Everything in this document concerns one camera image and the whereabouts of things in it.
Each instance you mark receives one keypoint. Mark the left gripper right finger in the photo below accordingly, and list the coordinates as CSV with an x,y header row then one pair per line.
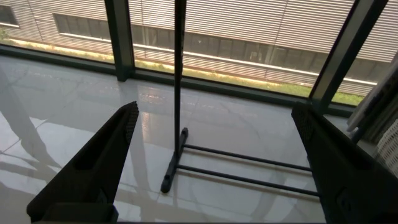
x,y
351,186

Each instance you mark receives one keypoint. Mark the window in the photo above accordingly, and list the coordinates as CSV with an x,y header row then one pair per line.
x,y
121,37

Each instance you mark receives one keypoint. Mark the beige curtain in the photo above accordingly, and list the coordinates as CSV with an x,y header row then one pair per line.
x,y
382,102

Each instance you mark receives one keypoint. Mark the black clothes rack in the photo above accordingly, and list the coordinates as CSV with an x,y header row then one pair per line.
x,y
178,62

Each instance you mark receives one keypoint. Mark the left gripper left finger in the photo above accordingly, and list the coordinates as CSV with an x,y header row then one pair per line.
x,y
93,174

